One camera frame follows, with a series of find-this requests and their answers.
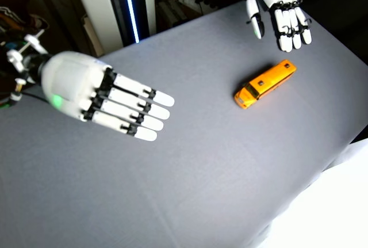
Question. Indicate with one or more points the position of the yellow toy school bus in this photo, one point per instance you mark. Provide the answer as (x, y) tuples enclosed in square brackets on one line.
[(267, 81)]

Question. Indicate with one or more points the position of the white cabinet with blue light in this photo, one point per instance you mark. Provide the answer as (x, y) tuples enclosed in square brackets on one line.
[(95, 6)]

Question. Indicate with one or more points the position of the dark striped cloth bundle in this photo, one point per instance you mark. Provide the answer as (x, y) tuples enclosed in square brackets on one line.
[(8, 15)]

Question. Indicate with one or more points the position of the grey table cloth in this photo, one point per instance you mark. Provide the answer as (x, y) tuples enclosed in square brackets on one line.
[(201, 158)]

